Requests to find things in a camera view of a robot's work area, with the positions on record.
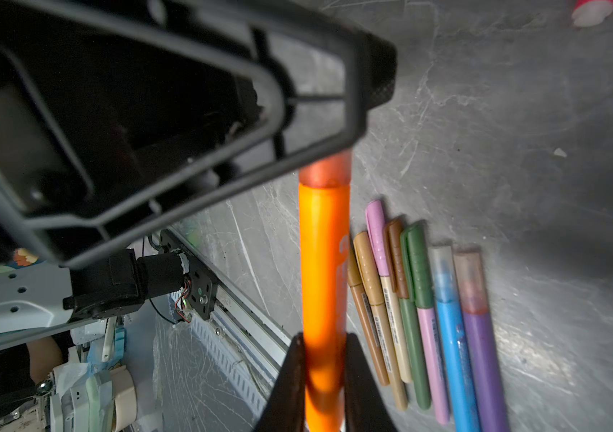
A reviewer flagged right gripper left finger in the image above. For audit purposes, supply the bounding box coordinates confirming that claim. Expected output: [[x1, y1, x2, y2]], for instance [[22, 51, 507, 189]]
[[254, 333, 307, 432]]

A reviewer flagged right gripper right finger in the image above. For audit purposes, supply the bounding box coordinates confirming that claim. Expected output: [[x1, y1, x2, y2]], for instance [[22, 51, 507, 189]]
[[344, 333, 397, 432]]

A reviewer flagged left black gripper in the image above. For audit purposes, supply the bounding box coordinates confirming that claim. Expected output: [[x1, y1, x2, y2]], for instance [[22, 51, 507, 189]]
[[0, 1, 398, 267]]

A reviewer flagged purple highlighter pen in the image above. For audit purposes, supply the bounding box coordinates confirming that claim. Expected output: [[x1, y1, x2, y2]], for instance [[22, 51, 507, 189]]
[[453, 252, 511, 432]]

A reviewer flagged orange highlighter pen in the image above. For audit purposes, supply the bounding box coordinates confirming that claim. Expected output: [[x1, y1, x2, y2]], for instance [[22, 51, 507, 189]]
[[299, 185, 350, 431]]

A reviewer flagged orange pen cap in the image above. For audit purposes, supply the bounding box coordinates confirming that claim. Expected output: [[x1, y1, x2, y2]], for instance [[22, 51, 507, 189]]
[[299, 150, 353, 189]]

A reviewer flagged red pen cap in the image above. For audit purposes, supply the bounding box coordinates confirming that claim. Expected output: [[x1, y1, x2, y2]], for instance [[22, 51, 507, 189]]
[[571, 0, 613, 28]]

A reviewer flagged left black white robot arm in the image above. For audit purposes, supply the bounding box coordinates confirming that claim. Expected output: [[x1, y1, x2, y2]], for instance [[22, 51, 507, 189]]
[[0, 1, 398, 350]]

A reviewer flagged dark green pen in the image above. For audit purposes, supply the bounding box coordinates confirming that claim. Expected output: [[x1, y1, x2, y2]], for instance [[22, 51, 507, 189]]
[[393, 233, 432, 410]]

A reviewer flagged blue highlighter pen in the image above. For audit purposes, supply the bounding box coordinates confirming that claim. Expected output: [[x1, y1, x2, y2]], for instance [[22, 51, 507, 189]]
[[429, 246, 481, 431]]

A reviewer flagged pink pen green cap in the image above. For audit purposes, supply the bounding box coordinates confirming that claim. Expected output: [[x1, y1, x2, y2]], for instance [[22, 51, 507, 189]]
[[401, 223, 451, 426]]

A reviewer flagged brown pen tan cap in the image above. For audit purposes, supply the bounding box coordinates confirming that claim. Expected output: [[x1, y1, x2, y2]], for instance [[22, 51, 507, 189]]
[[353, 230, 408, 411]]

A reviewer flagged brown pen pink cap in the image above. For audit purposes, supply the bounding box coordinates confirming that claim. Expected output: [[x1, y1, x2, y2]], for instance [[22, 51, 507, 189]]
[[347, 246, 389, 386]]

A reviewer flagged tan brown pen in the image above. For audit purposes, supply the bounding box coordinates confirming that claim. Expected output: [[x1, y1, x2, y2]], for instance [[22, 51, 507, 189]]
[[384, 218, 410, 300]]

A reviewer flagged beige pen pink cap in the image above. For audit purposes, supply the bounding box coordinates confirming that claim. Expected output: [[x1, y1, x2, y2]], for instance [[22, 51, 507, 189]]
[[365, 200, 413, 383]]

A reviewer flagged white slotted cable duct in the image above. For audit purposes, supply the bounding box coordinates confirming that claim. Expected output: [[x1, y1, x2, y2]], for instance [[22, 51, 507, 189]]
[[191, 318, 267, 420]]

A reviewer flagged aluminium front rail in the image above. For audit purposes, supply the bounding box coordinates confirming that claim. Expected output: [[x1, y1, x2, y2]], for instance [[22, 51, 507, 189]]
[[193, 247, 290, 387]]

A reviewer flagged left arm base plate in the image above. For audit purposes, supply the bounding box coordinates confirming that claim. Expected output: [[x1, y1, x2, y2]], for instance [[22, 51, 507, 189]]
[[160, 229, 219, 322]]

